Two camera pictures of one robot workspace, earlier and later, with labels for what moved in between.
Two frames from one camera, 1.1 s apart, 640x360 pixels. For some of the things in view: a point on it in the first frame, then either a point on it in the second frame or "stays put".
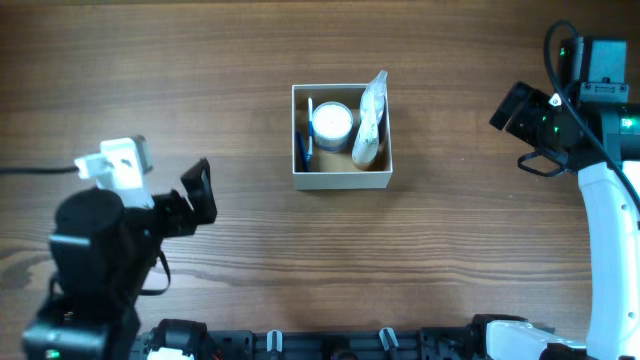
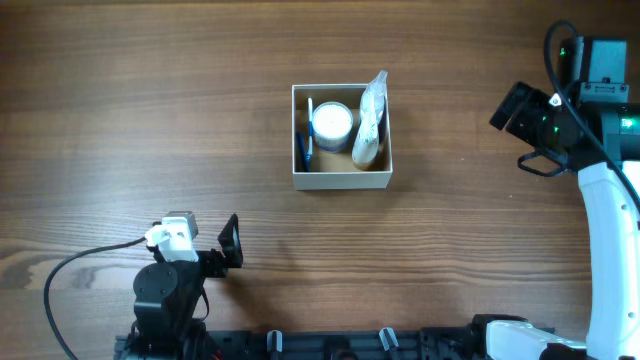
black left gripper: [183, 217] to [218, 265]
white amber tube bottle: [372, 106] stays put
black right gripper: [531, 101] stays put
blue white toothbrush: [310, 129] stays put
